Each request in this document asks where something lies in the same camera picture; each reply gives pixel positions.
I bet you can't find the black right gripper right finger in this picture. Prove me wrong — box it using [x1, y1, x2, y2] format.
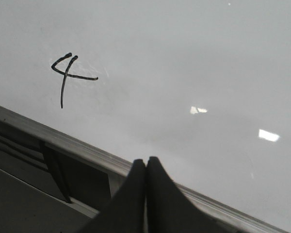
[146, 156, 227, 233]

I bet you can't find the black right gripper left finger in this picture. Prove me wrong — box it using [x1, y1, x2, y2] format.
[79, 159, 146, 233]

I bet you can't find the white whiteboard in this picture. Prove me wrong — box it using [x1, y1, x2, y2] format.
[0, 0, 291, 233]

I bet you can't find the grey aluminium whiteboard frame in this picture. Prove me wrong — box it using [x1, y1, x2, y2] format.
[0, 106, 283, 233]

